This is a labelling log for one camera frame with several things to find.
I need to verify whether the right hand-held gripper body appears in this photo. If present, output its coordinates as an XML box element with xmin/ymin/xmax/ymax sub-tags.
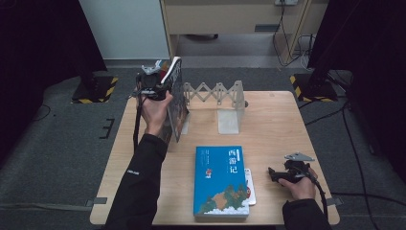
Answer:
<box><xmin>282</xmin><ymin>151</ymin><xmax>316</xmax><ymax>185</ymax></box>

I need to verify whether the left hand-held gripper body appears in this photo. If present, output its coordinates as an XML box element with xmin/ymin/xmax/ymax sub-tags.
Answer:
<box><xmin>134</xmin><ymin>59</ymin><xmax>170</xmax><ymax>103</ymax></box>

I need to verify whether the white caterpillar picture book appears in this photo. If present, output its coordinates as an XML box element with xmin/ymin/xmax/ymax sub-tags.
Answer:
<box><xmin>243</xmin><ymin>168</ymin><xmax>258</xmax><ymax>206</ymax></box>

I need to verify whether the dark cover magazine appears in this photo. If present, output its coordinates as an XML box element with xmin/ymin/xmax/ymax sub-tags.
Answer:
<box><xmin>160</xmin><ymin>56</ymin><xmax>192</xmax><ymax>144</ymax></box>

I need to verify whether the thick blue book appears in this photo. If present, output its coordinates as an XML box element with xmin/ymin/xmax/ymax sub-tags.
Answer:
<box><xmin>192</xmin><ymin>145</ymin><xmax>251</xmax><ymax>220</ymax></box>

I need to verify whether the grey metal extendable book rack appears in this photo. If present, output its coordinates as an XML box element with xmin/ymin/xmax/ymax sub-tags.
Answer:
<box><xmin>181</xmin><ymin>80</ymin><xmax>247</xmax><ymax>135</ymax></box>

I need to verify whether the person's right hand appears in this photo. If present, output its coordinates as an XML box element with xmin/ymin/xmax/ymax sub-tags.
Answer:
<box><xmin>277</xmin><ymin>167</ymin><xmax>320</xmax><ymax>201</ymax></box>

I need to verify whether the person's left hand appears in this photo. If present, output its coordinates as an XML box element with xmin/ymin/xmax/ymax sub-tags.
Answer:
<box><xmin>139</xmin><ymin>90</ymin><xmax>175</xmax><ymax>137</ymax></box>

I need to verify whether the grey tape strip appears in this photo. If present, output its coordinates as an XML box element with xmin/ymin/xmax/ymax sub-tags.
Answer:
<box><xmin>85</xmin><ymin>196</ymin><xmax>108</xmax><ymax>208</ymax></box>
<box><xmin>326</xmin><ymin>196</ymin><xmax>343</xmax><ymax>208</ymax></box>

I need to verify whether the striped black stand base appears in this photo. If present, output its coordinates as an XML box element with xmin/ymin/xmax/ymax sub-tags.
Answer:
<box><xmin>70</xmin><ymin>75</ymin><xmax>120</xmax><ymax>104</ymax></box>
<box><xmin>289</xmin><ymin>73</ymin><xmax>339</xmax><ymax>104</ymax></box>

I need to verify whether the white cabinet panel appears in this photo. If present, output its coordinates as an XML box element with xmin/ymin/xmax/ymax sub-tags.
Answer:
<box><xmin>78</xmin><ymin>0</ymin><xmax>170</xmax><ymax>61</ymax></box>

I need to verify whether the light wooden desk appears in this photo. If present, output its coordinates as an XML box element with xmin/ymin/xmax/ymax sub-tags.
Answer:
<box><xmin>159</xmin><ymin>0</ymin><xmax>331</xmax><ymax>67</ymax></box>

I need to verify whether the black curtain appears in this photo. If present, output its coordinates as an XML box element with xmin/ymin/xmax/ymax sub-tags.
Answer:
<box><xmin>307</xmin><ymin>0</ymin><xmax>406</xmax><ymax>175</ymax></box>
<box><xmin>0</xmin><ymin>0</ymin><xmax>108</xmax><ymax>169</ymax></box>

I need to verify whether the long grey floor strip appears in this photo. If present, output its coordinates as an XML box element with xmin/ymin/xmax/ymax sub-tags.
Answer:
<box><xmin>0</xmin><ymin>201</ymin><xmax>94</xmax><ymax>213</ymax></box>

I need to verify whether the right hand-held gripper black cable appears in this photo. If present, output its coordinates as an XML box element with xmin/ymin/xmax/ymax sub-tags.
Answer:
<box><xmin>300</xmin><ymin>169</ymin><xmax>329</xmax><ymax>222</ymax></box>

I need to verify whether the hand-held gripper black cable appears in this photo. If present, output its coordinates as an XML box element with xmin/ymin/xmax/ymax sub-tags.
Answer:
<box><xmin>300</xmin><ymin>169</ymin><xmax>329</xmax><ymax>222</ymax></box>
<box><xmin>131</xmin><ymin>92</ymin><xmax>146</xmax><ymax>153</ymax></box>

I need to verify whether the left hand-held gripper black cable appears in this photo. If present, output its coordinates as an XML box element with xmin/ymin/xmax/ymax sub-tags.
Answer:
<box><xmin>131</xmin><ymin>92</ymin><xmax>146</xmax><ymax>153</ymax></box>

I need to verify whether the short black floor cable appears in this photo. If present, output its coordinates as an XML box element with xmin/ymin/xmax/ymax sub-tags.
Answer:
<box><xmin>303</xmin><ymin>102</ymin><xmax>350</xmax><ymax>127</ymax></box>

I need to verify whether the long black floor cable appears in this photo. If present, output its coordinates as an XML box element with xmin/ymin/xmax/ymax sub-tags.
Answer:
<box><xmin>341</xmin><ymin>102</ymin><xmax>373</xmax><ymax>230</ymax></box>

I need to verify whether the thin black floor cable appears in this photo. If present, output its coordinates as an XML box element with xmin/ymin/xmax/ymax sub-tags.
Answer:
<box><xmin>32</xmin><ymin>103</ymin><xmax>53</xmax><ymax>123</ymax></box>

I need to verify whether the white cable bundle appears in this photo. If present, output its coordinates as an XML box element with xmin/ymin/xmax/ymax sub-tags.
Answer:
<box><xmin>296</xmin><ymin>34</ymin><xmax>318</xmax><ymax>71</ymax></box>

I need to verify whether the black hanging cable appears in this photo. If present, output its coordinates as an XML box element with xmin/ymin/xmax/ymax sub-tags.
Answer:
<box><xmin>272</xmin><ymin>4</ymin><xmax>303</xmax><ymax>68</ymax></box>

